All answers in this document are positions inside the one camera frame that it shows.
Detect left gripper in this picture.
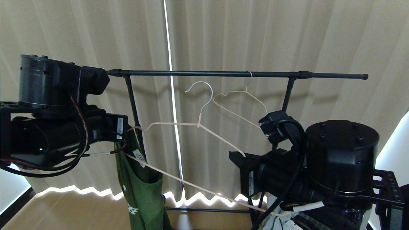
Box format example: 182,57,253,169
11,105,129,162

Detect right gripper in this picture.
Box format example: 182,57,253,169
228,149,309,201

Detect pink clothes hanger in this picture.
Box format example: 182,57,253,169
123,81,289,218
213,71,269,129

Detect green garment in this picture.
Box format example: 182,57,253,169
114,126,173,230

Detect black clothes rack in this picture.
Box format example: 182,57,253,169
105,69,369,230

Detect pale grey garment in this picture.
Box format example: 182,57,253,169
257,195,301,230

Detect beige curtain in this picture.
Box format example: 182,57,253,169
0,0,409,207

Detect black cable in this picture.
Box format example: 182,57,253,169
0,141,90,178
251,119,306,230

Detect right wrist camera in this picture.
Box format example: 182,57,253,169
258,110,304,150

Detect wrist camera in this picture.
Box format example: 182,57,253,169
258,110,304,150
53,60,111,106

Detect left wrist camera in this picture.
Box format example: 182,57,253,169
53,60,111,106

